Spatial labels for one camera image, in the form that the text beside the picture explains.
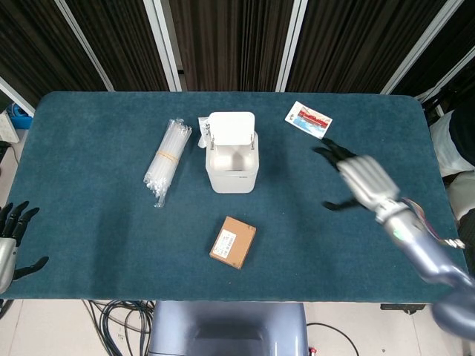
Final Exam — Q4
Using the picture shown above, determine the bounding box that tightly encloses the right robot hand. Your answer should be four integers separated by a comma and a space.
312, 137, 401, 223

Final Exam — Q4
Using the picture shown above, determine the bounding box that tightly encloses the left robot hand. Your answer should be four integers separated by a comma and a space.
0, 201, 50, 294

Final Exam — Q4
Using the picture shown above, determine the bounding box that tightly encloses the white open-lid box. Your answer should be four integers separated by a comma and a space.
205, 112, 260, 194

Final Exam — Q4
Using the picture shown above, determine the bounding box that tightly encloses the red and blue snack packet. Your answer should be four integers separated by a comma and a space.
284, 100, 333, 140

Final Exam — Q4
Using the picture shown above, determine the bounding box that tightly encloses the white bag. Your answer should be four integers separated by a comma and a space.
429, 109, 475, 179

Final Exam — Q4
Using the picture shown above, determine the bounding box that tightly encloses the teal table cloth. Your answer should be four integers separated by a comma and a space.
0, 91, 452, 301

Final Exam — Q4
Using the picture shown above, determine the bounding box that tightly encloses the white power strip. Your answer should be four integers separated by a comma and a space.
0, 111, 20, 144

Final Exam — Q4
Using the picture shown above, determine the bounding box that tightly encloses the black table control box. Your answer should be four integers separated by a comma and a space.
379, 303, 426, 316

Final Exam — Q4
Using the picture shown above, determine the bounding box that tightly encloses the blue plastic object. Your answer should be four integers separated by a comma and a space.
6, 102, 35, 130

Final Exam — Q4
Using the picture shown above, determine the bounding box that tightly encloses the dark pleated curtain panel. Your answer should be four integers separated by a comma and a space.
61, 0, 171, 93
287, 0, 448, 93
0, 0, 108, 112
168, 0, 296, 93

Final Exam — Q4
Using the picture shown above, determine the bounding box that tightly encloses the brown cardboard box with label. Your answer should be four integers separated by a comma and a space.
209, 216, 257, 270

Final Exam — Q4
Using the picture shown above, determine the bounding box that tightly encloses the crumpled white tissue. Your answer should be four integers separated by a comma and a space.
197, 116, 212, 148

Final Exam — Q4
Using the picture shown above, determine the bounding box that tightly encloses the bundle of clear plastic sticks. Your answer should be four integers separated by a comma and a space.
142, 117, 193, 208

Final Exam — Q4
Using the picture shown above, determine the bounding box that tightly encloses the blue-grey robot torso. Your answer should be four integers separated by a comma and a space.
148, 300, 309, 356

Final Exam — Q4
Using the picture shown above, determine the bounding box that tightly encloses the coloured wrist wire bundle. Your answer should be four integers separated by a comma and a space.
400, 197, 465, 250

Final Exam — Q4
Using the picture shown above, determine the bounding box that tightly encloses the black floor cable bundle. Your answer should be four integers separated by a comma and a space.
82, 299, 155, 356

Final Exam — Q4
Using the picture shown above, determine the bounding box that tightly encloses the white partition frame post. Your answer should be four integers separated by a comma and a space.
54, 0, 114, 92
380, 0, 475, 96
275, 0, 309, 93
142, 0, 183, 93

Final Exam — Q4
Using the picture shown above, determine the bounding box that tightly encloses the black single floor cable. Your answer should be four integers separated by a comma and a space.
306, 321, 358, 356

